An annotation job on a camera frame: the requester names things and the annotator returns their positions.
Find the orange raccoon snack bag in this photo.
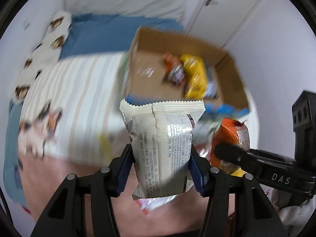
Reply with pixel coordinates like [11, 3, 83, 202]
[209, 118, 250, 176]

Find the silver grey snack packet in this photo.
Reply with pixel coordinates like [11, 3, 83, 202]
[119, 100, 205, 199]

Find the yellow black noodle packet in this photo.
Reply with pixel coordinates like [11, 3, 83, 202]
[180, 54, 218, 100]

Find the orange panda snack bag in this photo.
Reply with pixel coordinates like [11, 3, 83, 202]
[163, 53, 185, 86]

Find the white red snack bar packet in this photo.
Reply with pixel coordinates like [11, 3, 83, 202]
[136, 195, 177, 214]

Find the blue printed cardboard milk box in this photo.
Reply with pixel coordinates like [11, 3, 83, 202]
[123, 27, 250, 118]

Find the white door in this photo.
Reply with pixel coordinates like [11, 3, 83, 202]
[185, 0, 259, 47]

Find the bear print pillow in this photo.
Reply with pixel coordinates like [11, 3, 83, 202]
[11, 11, 72, 104]

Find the blue bed sheet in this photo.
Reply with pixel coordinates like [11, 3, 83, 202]
[4, 14, 183, 207]

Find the grey padded headboard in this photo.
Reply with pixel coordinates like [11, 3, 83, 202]
[64, 0, 187, 22]

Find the metal door handle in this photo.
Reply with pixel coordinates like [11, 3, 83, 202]
[205, 0, 218, 7]

